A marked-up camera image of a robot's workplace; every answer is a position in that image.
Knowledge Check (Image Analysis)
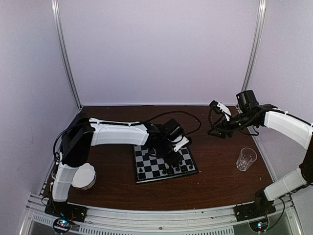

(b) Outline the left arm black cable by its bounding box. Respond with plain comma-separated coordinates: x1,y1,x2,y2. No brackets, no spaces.
53,110,202,167

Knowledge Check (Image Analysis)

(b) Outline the left round control board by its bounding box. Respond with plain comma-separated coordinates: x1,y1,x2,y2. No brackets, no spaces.
52,218,73,234

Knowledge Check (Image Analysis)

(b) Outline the aluminium corner post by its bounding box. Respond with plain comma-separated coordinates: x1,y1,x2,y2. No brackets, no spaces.
51,0,82,109
241,0,267,92

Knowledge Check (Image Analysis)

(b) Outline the right aluminium corner post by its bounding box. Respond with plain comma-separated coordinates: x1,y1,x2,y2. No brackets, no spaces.
241,0,267,92

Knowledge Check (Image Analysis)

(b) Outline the white scalloped bowl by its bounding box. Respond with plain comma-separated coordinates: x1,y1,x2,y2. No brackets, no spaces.
71,163,96,190

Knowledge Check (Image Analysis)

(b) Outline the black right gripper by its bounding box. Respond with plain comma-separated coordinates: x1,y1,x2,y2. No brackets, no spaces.
207,111,256,139

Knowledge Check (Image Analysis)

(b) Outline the black and grey chessboard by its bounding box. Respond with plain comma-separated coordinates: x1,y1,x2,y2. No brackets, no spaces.
133,146,199,184

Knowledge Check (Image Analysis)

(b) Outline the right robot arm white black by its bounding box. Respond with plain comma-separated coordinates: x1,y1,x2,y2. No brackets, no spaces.
207,90,313,216

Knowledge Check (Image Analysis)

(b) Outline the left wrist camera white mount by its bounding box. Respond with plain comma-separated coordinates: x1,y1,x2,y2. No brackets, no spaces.
172,136,191,152

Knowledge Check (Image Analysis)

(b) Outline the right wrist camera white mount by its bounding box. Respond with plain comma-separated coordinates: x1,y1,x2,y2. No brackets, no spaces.
209,100,232,121

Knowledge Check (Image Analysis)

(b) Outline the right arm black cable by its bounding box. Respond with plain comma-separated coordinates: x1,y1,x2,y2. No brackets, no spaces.
265,181,309,221

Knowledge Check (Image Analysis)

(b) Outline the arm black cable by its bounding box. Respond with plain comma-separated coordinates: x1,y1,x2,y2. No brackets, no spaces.
265,181,309,221
53,110,202,167

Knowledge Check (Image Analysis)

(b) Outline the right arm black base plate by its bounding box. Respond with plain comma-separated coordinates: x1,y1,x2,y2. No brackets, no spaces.
233,203,276,222

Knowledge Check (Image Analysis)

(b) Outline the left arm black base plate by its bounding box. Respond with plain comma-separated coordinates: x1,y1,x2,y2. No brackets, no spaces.
45,198,88,222

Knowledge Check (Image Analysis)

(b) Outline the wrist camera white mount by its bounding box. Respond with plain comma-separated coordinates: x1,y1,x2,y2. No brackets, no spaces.
172,136,191,152
209,100,232,121

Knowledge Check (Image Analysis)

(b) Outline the round control board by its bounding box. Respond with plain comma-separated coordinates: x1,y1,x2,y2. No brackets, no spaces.
52,218,73,234
249,218,269,233

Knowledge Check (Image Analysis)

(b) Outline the aluminium front rail frame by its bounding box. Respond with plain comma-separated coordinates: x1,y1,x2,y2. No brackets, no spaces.
17,194,304,235

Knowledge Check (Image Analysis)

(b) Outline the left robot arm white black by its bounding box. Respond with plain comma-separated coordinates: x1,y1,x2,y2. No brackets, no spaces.
51,117,191,217

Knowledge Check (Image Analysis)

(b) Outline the clear drinking glass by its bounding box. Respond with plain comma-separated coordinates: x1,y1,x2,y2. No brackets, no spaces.
236,147,257,171

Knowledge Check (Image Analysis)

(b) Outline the left aluminium corner post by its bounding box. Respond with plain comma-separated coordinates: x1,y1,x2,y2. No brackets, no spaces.
51,0,82,109

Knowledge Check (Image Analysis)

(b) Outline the right round control board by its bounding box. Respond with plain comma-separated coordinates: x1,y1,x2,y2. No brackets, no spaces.
249,218,269,233

